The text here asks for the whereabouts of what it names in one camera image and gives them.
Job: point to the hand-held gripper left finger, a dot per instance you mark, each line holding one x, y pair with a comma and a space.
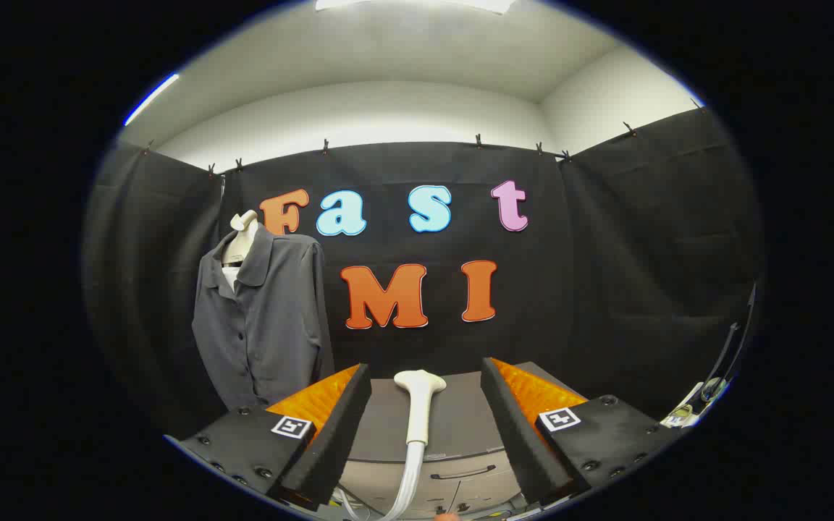
337, 434

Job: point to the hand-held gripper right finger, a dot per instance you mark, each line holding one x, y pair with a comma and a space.
518, 434

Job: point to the white garment steamer head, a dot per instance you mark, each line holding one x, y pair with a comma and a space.
419, 412

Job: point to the grey button-up shirt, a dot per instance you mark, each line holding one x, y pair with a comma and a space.
272, 325

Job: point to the grey cabinet with drawers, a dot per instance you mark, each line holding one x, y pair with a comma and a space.
453, 427

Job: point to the black backdrop cloth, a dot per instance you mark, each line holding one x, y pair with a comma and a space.
605, 289

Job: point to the cream mannequin torso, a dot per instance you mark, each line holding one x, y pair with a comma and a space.
242, 242

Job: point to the row of black cloth clips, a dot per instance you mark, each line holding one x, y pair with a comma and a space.
325, 147

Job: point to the wide ceiling light panel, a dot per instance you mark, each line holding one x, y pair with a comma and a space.
489, 6

